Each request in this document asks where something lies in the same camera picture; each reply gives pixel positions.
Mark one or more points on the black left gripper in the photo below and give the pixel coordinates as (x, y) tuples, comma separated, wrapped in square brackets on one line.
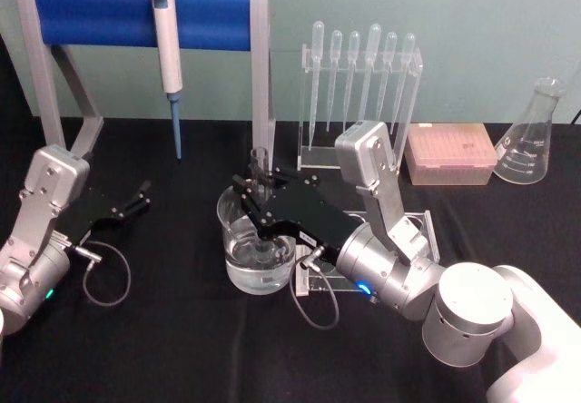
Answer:
[(97, 210)]

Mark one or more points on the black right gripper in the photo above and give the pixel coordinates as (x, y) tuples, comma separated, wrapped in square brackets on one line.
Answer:
[(308, 217)]

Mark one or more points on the clear glass test tube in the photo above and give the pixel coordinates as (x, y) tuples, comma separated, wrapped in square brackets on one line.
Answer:
[(260, 167)]

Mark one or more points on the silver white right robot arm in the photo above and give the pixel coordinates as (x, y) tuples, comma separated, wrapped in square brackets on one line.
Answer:
[(472, 312)]

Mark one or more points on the clear acrylic pipette rack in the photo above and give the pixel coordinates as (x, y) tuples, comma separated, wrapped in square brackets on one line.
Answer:
[(318, 155)]

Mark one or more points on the glass beaker with water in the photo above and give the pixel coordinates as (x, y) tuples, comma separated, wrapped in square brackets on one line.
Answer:
[(254, 262)]

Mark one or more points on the clear plastic transfer pipette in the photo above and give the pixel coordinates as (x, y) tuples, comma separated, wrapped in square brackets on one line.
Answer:
[(334, 58), (317, 58), (405, 67), (371, 58), (351, 62), (387, 62)]

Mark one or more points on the white blue micropipette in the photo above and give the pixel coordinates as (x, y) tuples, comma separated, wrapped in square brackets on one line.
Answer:
[(166, 49)]

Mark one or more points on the black table cloth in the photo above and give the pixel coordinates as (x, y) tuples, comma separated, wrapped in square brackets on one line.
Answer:
[(181, 353)]

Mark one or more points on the grey stand with blue bar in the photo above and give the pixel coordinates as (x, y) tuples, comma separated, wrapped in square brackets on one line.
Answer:
[(136, 19)]

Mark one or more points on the translucent orange pipette tip box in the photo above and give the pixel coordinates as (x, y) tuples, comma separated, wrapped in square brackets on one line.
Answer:
[(449, 153)]

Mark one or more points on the clear glass conical flask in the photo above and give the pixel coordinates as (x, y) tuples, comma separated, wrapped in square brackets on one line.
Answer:
[(528, 149)]

